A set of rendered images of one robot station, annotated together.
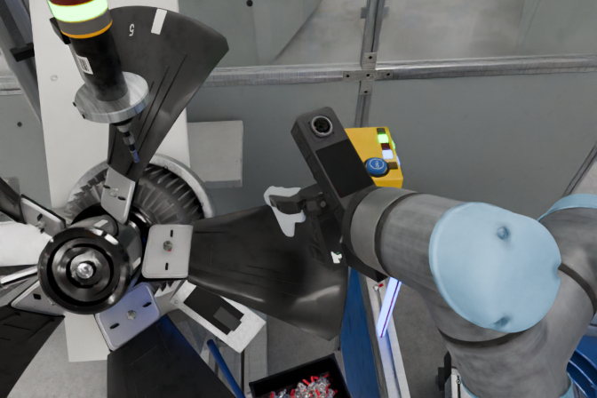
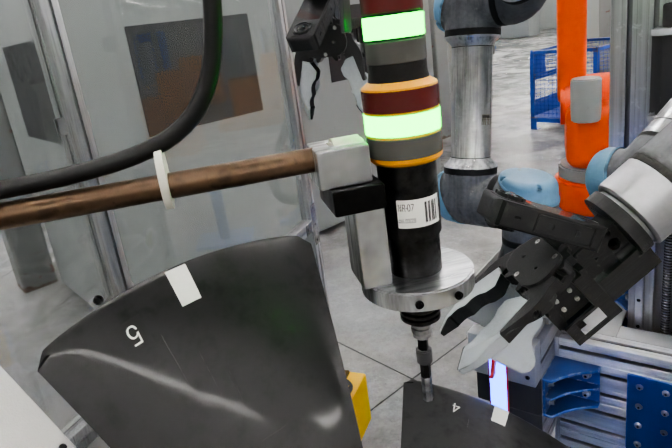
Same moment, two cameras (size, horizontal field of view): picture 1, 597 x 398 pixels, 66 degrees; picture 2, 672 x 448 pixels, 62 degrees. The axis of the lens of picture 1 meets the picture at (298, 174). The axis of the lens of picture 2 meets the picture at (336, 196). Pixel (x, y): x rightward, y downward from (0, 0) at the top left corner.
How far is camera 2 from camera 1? 56 cm
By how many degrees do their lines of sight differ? 59
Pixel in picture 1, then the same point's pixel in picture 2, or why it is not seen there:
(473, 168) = not seen: hidden behind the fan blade
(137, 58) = (187, 359)
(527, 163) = not seen: hidden behind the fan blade
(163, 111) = (314, 372)
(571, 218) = (623, 157)
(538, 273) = not seen: outside the picture
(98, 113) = (468, 273)
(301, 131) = (516, 204)
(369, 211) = (642, 184)
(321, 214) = (576, 268)
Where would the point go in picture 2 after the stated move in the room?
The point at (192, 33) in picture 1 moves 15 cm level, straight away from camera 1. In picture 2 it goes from (253, 258) to (95, 265)
